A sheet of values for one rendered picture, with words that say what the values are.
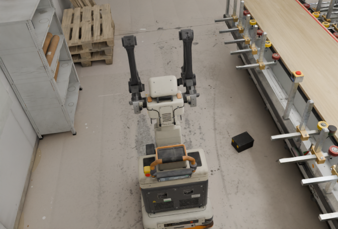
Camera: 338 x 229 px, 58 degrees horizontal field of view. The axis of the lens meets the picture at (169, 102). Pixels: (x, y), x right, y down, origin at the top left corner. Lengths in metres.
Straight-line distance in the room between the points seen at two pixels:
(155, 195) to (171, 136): 0.49
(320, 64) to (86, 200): 2.71
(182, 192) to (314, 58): 1.93
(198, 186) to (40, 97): 1.99
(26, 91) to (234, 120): 2.41
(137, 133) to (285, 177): 1.74
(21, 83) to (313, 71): 2.94
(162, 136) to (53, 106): 1.53
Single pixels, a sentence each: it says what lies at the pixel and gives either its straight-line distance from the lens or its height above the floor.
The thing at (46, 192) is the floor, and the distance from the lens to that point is 3.58.
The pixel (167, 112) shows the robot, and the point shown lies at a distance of 2.32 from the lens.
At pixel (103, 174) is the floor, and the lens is 3.49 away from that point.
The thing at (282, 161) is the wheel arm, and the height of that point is 0.86.
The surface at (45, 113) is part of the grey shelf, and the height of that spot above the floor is 0.42.
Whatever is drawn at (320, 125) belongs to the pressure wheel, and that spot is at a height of 0.91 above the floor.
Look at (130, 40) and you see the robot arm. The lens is 2.31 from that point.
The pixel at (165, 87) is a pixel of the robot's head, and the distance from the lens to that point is 2.25.
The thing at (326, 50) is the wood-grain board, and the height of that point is 0.90.
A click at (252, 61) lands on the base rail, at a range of 3.64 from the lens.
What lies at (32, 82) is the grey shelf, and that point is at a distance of 3.48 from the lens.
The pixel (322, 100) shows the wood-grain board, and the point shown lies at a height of 0.90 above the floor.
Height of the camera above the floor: 2.78
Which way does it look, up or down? 43 degrees down
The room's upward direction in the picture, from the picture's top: 5 degrees counter-clockwise
